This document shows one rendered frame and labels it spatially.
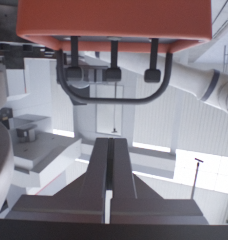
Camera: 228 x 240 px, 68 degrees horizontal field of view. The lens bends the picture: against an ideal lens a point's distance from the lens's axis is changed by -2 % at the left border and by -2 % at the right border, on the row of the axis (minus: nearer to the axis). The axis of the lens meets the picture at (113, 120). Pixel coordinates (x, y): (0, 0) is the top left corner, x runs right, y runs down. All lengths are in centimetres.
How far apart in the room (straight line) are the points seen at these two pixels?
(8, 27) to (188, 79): 109
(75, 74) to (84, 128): 352
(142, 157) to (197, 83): 279
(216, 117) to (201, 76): 1338
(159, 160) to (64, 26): 320
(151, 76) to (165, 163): 310
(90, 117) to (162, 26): 347
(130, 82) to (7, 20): 231
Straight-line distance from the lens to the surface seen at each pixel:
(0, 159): 160
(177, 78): 65
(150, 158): 332
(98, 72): 36
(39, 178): 297
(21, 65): 143
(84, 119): 369
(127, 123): 334
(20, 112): 504
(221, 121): 1413
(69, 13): 19
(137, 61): 66
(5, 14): 136
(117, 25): 18
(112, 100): 30
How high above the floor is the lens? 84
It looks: 15 degrees up
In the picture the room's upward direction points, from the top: 178 degrees counter-clockwise
